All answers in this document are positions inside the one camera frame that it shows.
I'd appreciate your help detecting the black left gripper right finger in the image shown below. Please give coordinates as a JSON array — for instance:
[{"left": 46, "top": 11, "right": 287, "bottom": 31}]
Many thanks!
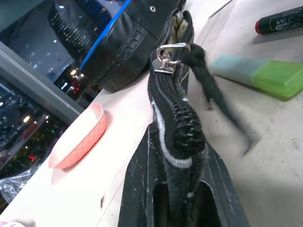
[{"left": 189, "top": 141, "right": 250, "bottom": 227}]

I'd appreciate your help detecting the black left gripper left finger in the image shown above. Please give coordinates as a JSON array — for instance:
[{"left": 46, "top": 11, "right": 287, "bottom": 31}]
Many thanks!
[{"left": 117, "top": 122, "right": 175, "bottom": 227}]

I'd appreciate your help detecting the black grid zipper pouch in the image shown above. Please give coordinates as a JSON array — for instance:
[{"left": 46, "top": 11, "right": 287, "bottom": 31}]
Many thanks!
[{"left": 146, "top": 9, "right": 255, "bottom": 227}]

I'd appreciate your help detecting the green highlighter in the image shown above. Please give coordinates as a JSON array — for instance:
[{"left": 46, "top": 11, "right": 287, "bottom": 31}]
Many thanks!
[{"left": 210, "top": 54, "right": 303, "bottom": 99}]

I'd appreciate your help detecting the black red-capped marker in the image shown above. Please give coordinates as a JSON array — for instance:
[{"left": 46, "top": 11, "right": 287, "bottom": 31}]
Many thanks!
[{"left": 255, "top": 6, "right": 303, "bottom": 35}]

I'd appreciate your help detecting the pink oval dish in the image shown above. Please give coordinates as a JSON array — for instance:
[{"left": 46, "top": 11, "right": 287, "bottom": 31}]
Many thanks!
[{"left": 48, "top": 103, "right": 107, "bottom": 169}]

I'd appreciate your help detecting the clear plastic bag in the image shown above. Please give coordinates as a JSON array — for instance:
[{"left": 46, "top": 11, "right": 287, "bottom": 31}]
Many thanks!
[{"left": 0, "top": 166, "right": 38, "bottom": 205}]

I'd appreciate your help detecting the black bag with blue trim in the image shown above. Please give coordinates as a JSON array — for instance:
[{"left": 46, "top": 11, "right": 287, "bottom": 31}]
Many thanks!
[{"left": 48, "top": 0, "right": 187, "bottom": 93}]

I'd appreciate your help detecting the grey metal window frame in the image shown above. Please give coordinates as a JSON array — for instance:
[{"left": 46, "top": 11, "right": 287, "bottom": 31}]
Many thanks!
[{"left": 0, "top": 41, "right": 85, "bottom": 126}]

